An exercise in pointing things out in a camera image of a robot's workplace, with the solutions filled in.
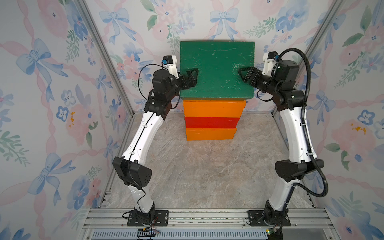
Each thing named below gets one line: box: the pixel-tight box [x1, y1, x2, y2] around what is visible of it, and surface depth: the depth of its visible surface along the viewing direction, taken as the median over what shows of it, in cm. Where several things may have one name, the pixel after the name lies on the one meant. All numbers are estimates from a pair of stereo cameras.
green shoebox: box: [180, 41, 255, 100], surface depth 67 cm
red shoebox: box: [184, 116, 240, 129], surface depth 93 cm
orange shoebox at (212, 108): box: [183, 100, 247, 117], surface depth 81 cm
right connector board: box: [266, 228, 283, 240], surface depth 73 cm
